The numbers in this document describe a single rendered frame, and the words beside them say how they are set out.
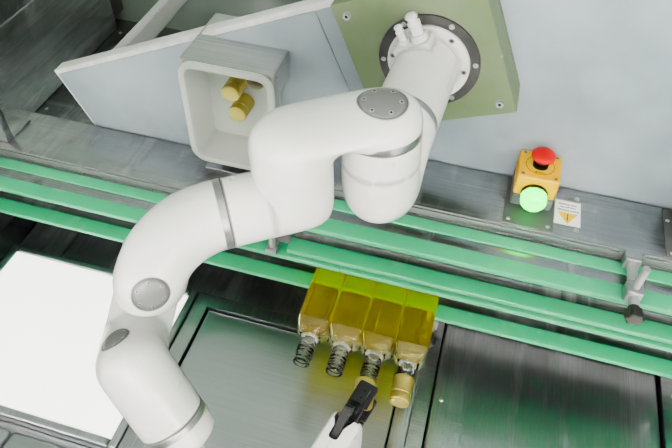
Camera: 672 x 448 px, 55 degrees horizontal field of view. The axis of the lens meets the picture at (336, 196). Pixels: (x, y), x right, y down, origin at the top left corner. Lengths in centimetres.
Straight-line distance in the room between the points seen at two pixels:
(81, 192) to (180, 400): 66
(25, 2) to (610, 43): 139
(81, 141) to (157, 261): 77
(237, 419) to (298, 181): 61
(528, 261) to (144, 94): 80
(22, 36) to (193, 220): 121
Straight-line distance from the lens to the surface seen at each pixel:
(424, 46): 94
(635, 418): 137
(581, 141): 116
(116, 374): 79
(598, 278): 113
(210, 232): 73
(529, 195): 111
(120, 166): 137
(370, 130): 69
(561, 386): 135
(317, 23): 110
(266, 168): 69
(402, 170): 74
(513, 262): 110
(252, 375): 124
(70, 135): 148
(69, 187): 139
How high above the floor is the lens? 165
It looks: 42 degrees down
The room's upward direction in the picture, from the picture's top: 158 degrees counter-clockwise
